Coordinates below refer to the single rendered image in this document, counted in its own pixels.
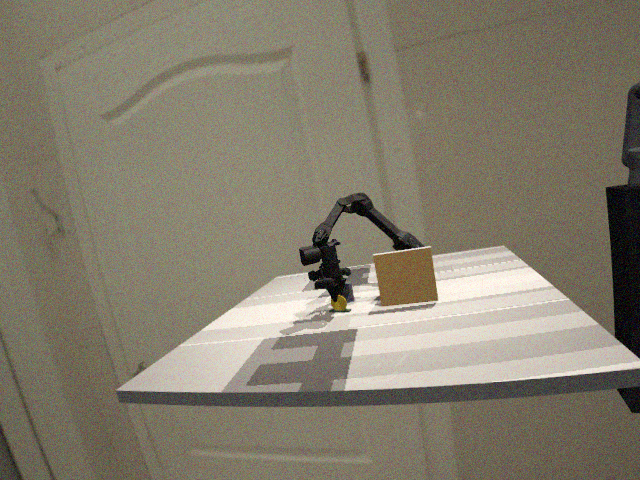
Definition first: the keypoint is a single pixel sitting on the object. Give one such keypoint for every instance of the gold coin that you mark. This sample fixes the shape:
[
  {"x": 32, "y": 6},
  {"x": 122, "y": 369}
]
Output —
[{"x": 341, "y": 303}]

